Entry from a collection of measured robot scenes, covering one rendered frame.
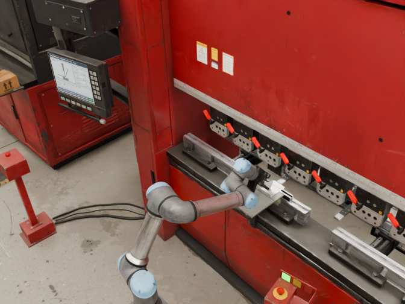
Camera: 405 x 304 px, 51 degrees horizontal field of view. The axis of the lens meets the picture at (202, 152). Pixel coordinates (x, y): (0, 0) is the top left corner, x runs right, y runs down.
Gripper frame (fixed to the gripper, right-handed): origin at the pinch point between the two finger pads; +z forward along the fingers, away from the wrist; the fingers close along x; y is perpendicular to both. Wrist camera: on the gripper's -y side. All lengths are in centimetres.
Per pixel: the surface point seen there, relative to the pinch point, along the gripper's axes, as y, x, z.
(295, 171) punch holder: 15.7, -15.2, -10.8
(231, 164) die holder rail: 0.9, 34.7, 10.9
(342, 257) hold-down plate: -8, -52, 12
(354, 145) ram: 36, -43, -34
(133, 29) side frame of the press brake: 34, 93, -64
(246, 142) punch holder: 15.6, 20.2, -10.7
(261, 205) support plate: -9.1, -5.2, -1.5
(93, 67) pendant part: 2, 100, -67
